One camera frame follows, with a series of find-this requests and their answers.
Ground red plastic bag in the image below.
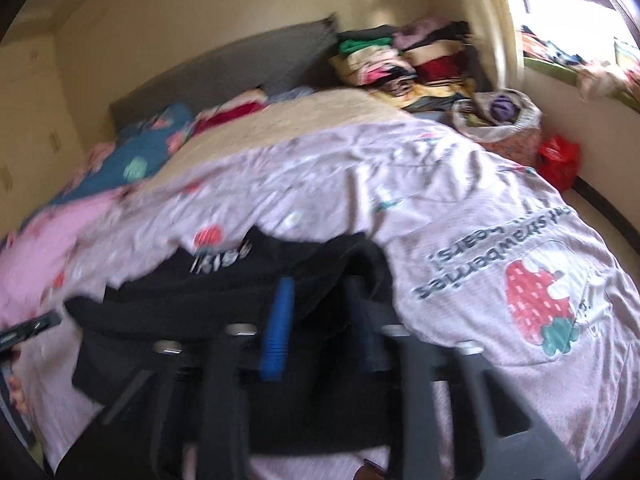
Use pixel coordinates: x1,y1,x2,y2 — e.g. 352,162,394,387
537,134,582,191

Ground heap of loose clothes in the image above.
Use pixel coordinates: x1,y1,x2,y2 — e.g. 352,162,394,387
520,25,640,101

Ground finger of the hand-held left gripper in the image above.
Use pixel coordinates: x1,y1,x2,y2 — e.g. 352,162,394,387
0,310,62,356

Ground window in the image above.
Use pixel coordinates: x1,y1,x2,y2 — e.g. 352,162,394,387
510,0,640,61

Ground grey padded headboard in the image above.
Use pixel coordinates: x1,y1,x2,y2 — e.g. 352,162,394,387
109,14,341,131

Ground black sweater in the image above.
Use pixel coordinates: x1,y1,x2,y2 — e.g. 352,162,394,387
55,225,406,480

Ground floral bag of clothes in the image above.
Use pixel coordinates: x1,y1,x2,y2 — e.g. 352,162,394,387
452,89,543,166

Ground red cloth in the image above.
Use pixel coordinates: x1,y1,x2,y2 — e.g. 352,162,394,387
192,91,268,136

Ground person's left hand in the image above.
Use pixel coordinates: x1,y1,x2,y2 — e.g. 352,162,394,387
7,347,32,415

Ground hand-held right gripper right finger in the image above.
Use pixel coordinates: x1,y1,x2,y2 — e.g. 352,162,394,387
344,275,582,480

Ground pink strawberry print bedsheet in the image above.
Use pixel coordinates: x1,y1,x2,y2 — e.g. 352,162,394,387
0,110,636,480

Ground cream curtain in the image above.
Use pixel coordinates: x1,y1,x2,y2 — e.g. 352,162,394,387
457,0,526,96

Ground pile of folded clothes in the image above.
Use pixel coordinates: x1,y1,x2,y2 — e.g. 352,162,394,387
330,16,481,111

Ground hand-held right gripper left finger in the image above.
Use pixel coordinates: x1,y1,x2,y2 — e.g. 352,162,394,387
97,275,296,480

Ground green windowsill mat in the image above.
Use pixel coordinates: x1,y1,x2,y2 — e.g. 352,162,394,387
522,55,640,111

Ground pink quilt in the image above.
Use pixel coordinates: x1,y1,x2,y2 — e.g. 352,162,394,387
0,187,131,311

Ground cream wardrobe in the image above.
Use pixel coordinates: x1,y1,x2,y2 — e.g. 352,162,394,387
0,35,76,241

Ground beige blanket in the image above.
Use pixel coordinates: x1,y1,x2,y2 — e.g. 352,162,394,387
150,87,416,186

